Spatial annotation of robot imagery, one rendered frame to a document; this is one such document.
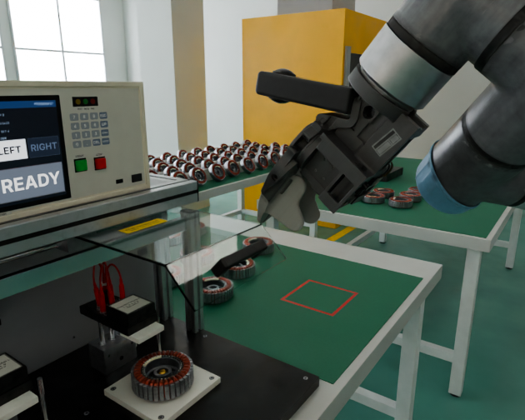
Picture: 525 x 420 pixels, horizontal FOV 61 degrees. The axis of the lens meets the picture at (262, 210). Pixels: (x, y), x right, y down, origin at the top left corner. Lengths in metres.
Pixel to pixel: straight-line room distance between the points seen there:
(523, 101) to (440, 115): 5.33
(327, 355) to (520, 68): 0.76
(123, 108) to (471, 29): 0.63
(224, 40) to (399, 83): 6.88
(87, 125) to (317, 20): 3.56
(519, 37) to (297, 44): 3.98
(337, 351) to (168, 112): 3.90
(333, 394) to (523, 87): 0.68
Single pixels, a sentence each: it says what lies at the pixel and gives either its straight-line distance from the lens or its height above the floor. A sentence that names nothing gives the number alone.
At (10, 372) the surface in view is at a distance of 0.76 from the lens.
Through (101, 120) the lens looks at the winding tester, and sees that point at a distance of 0.84.
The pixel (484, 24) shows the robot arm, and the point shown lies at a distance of 0.39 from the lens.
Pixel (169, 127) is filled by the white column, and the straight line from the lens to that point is 4.70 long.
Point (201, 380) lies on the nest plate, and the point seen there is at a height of 0.78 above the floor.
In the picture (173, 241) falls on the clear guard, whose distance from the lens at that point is 0.75.
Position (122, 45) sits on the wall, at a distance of 8.89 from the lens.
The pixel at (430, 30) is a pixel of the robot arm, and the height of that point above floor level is 1.35.
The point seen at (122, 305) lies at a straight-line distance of 0.88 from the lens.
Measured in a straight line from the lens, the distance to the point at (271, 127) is 4.48.
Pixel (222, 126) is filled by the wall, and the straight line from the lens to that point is 7.29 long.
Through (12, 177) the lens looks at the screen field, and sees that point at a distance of 0.77.
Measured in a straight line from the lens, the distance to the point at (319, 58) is 4.20.
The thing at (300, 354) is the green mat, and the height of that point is 0.75.
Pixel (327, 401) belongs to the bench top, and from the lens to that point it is 0.90.
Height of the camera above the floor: 1.31
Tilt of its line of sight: 16 degrees down
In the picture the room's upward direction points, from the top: straight up
